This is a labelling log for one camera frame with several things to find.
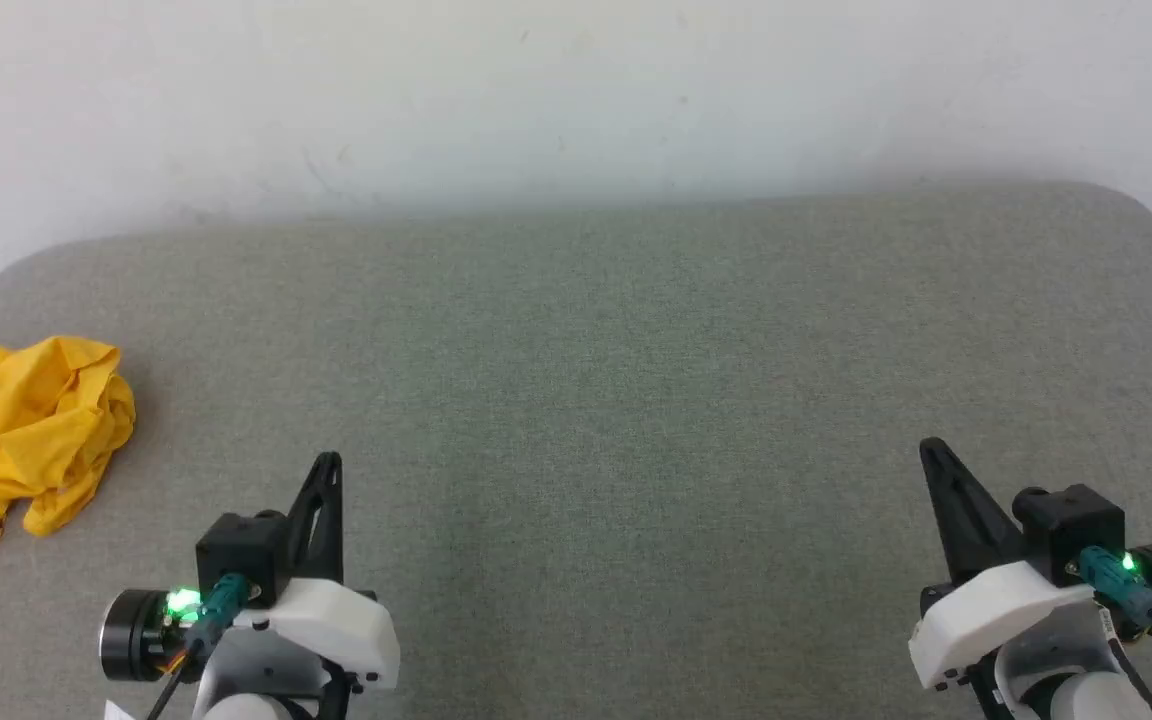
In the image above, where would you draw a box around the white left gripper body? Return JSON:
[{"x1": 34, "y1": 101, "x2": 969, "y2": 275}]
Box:
[{"x1": 234, "y1": 577, "x2": 403, "y2": 693}]

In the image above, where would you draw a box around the left camera cable teal plug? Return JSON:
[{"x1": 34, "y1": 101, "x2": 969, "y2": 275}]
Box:
[{"x1": 144, "y1": 573, "x2": 253, "y2": 720}]

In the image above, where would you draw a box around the yellow garment with print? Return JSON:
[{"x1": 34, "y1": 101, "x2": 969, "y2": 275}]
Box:
[{"x1": 0, "y1": 336, "x2": 137, "y2": 575}]

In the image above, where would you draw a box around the grey-green fabric sofa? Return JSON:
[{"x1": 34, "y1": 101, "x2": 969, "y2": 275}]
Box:
[{"x1": 0, "y1": 180, "x2": 1152, "y2": 720}]

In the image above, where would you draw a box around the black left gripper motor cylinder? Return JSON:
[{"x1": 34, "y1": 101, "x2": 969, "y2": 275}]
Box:
[{"x1": 100, "y1": 588, "x2": 199, "y2": 683}]

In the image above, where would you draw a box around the camera cable teal plug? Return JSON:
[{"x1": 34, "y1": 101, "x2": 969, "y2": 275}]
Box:
[
  {"x1": 144, "y1": 573, "x2": 253, "y2": 720},
  {"x1": 1076, "y1": 545, "x2": 1152, "y2": 663}
]

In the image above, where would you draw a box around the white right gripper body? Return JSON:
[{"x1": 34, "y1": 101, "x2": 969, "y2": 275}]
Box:
[{"x1": 909, "y1": 557, "x2": 1097, "y2": 693}]

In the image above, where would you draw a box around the right camera cable teal plug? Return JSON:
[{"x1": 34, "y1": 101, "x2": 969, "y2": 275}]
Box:
[{"x1": 1076, "y1": 545, "x2": 1152, "y2": 663}]

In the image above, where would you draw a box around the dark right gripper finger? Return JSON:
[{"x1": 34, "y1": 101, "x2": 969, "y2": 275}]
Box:
[
  {"x1": 919, "y1": 438, "x2": 989, "y2": 587},
  {"x1": 938, "y1": 443, "x2": 1027, "y2": 578}
]

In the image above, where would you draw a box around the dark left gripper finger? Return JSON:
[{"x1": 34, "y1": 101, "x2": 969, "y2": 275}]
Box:
[
  {"x1": 283, "y1": 456, "x2": 330, "y2": 581},
  {"x1": 304, "y1": 451, "x2": 346, "y2": 584}
]

